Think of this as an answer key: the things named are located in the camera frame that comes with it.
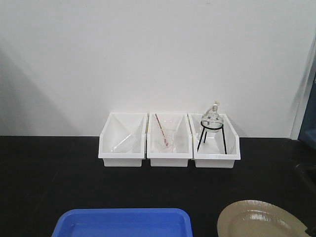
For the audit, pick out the blue plastic tray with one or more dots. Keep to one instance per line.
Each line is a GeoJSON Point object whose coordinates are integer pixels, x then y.
{"type": "Point", "coordinates": [124, 222]}

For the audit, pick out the beige plate with black rim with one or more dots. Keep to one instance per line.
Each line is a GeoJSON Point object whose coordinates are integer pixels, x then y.
{"type": "Point", "coordinates": [254, 218]}

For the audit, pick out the white bin middle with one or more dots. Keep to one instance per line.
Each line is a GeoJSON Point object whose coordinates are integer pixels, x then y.
{"type": "Point", "coordinates": [183, 150]}

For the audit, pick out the white bin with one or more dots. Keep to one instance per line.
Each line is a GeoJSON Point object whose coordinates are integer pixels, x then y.
{"type": "Point", "coordinates": [116, 128]}
{"type": "Point", "coordinates": [183, 150]}
{"type": "Point", "coordinates": [211, 153]}

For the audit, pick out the glass beaker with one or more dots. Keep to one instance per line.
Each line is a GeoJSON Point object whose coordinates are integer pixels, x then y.
{"type": "Point", "coordinates": [170, 138]}

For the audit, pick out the red glass rod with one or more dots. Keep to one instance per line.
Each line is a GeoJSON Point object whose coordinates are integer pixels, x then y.
{"type": "Point", "coordinates": [162, 131]}

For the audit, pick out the glass rod in left bin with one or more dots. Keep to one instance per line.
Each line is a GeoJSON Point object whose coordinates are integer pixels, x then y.
{"type": "Point", "coordinates": [127, 144]}

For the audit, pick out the white bin left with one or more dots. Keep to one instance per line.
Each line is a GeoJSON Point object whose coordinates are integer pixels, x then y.
{"type": "Point", "coordinates": [116, 128]}

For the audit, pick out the glass alcohol lamp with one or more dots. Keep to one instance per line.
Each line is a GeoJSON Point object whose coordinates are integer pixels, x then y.
{"type": "Point", "coordinates": [211, 119]}

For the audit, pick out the white bin right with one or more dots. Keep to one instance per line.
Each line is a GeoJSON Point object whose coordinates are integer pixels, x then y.
{"type": "Point", "coordinates": [211, 153]}

